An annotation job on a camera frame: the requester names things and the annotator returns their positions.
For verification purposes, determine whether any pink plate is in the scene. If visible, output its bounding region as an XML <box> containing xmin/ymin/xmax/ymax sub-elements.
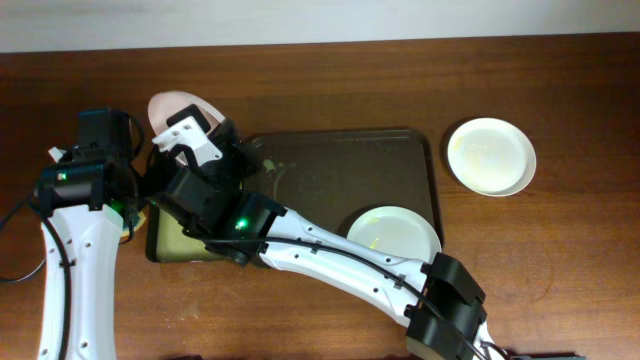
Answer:
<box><xmin>148</xmin><ymin>91</ymin><xmax>226</xmax><ymax>166</ymax></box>

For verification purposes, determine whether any pale blue plate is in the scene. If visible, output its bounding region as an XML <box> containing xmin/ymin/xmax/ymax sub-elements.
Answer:
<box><xmin>347</xmin><ymin>206</ymin><xmax>442</xmax><ymax>263</ymax></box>

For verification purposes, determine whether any cream white plate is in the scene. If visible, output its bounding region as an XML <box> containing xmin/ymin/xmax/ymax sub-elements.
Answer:
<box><xmin>445</xmin><ymin>117</ymin><xmax>537</xmax><ymax>197</ymax></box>

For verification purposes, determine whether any green yellow scrub sponge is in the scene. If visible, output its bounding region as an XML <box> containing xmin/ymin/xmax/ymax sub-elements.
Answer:
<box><xmin>121</xmin><ymin>211</ymin><xmax>146</xmax><ymax>237</ymax></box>

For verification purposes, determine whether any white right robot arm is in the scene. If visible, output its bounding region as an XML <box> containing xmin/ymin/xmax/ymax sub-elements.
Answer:
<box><xmin>143</xmin><ymin>93</ymin><xmax>508</xmax><ymax>359</ymax></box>

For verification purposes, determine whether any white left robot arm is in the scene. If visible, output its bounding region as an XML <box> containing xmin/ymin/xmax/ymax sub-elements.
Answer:
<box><xmin>30</xmin><ymin>108</ymin><xmax>145</xmax><ymax>359</ymax></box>

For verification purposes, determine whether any black sponge tray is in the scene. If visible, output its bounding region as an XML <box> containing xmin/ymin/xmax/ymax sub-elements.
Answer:
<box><xmin>145</xmin><ymin>202</ymin><xmax>266</xmax><ymax>268</ymax></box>

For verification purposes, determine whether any dark brown serving tray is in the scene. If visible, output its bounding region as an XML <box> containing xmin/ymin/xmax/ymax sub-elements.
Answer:
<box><xmin>243</xmin><ymin>128</ymin><xmax>445</xmax><ymax>243</ymax></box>

